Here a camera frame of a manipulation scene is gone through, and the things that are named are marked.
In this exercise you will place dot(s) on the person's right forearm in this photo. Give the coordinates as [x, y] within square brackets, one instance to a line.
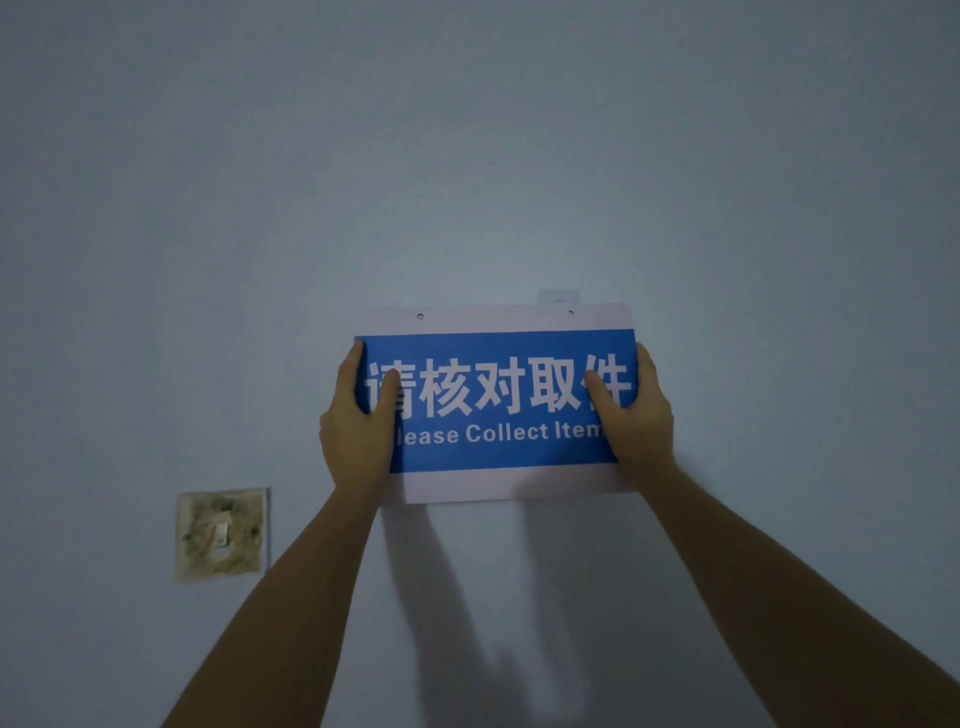
[787, 607]

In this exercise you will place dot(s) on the clear adhesive wall hook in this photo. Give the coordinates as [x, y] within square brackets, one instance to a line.
[559, 297]

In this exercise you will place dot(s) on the person's left thumb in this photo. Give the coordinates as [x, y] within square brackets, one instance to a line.
[384, 401]

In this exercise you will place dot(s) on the person's left hand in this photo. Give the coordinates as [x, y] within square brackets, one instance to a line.
[356, 442]

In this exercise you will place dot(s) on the person's right thumb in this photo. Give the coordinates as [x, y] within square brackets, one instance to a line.
[604, 401]

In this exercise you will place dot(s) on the person's left forearm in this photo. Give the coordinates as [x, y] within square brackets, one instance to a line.
[285, 615]

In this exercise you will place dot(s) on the blue and white sign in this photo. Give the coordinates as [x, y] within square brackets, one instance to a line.
[499, 405]

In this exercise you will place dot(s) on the dirty white wall switch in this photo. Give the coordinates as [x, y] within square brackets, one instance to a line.
[221, 534]

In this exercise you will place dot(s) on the person's right hand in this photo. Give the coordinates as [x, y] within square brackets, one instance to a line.
[639, 431]

